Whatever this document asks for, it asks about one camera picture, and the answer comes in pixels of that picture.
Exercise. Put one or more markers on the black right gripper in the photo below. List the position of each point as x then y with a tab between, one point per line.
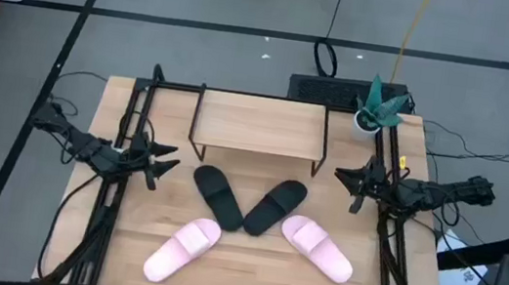
371	182

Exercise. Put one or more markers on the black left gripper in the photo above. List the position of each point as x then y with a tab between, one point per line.
142	154

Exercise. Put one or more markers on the black slide sandal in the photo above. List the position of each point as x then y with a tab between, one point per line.
275	207
218	197

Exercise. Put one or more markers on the pink slide sandal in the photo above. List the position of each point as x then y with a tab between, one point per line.
317	246
181	251

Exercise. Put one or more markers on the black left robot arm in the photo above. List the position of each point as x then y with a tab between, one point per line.
86	147

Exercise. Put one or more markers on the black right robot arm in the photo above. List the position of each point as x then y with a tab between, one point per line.
425	194

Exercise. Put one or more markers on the yellow tag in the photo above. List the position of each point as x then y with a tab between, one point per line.
402	162

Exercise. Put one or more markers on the green plant in white pot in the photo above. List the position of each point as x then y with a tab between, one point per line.
377	109

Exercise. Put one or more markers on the black perforated computer case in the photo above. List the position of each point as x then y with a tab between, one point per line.
320	91

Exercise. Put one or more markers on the black desk edge bar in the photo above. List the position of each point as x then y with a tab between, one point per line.
481	253

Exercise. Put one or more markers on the white paper sheet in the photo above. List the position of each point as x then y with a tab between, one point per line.
462	283

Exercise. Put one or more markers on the black aluminium frame rail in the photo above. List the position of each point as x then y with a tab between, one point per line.
382	272
112	222
173	85

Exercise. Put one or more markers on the wooden shelf black metal frame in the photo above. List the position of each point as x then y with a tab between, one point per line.
259	123

